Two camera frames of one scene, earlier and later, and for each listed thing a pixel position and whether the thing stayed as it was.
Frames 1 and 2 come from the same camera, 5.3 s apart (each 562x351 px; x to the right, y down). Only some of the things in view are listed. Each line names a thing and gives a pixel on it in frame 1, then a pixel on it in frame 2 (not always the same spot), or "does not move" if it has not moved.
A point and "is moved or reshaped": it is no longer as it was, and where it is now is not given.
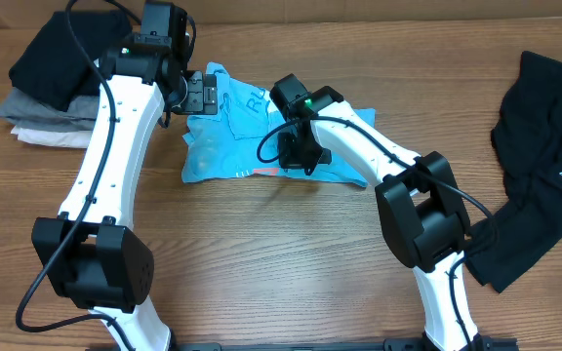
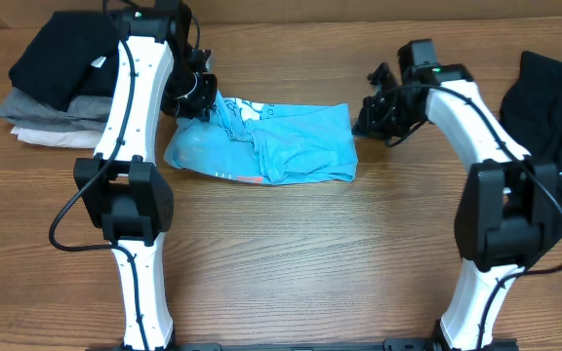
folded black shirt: (53, 67) does not move
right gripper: (287, 159) → (367, 123)
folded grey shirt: (82, 114) does not move
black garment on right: (542, 136) does not move
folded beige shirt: (72, 138) does not move
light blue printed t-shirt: (225, 142) is moved or reshaped
